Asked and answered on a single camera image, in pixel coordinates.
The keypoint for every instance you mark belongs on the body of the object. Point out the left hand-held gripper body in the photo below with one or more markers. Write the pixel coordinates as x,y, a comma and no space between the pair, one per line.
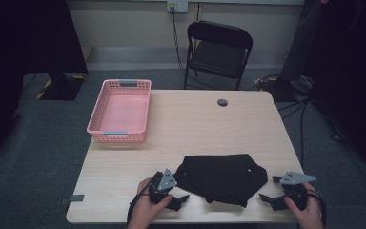
165,183

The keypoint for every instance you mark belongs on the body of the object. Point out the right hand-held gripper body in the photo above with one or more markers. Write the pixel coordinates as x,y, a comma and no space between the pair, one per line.
297,191

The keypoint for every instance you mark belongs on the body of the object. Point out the black t-shirt with white print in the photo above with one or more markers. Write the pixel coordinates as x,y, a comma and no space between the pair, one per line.
219,178

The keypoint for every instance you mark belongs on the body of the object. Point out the person's right hand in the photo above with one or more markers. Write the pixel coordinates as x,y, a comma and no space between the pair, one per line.
309,216

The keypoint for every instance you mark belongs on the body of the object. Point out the person's left hand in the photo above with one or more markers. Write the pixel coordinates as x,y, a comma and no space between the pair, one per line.
143,210

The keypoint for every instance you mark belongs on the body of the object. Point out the pink plastic basket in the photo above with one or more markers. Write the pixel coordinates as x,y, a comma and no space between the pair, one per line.
124,111

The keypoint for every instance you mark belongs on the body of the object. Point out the grey tape piece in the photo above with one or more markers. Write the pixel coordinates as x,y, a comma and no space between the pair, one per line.
76,198

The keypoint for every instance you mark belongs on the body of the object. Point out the black curtain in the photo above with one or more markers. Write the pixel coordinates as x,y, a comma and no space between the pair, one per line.
355,79
12,47

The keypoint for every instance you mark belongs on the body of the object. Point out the black folding chair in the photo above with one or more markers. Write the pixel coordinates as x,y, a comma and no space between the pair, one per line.
217,57

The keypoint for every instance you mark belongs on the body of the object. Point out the black stand base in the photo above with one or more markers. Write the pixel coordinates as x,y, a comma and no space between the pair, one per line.
63,90

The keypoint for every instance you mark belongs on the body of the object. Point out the white wall outlet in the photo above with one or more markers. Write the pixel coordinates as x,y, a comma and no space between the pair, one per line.
178,5

